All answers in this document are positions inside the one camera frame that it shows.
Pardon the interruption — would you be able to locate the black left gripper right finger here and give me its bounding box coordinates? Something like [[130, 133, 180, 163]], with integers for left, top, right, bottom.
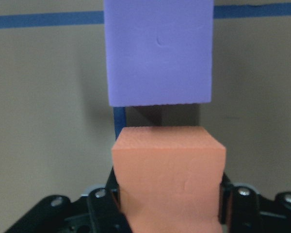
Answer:
[[218, 174, 291, 233]]

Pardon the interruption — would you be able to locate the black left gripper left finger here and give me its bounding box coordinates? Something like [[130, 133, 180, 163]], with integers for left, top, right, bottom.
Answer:
[[7, 171, 132, 233]]

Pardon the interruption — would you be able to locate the orange foam block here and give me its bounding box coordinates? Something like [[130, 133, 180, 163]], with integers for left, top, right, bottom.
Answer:
[[112, 126, 226, 233]]

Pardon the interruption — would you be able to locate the purple foam block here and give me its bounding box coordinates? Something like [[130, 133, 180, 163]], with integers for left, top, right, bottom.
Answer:
[[104, 0, 214, 107]]

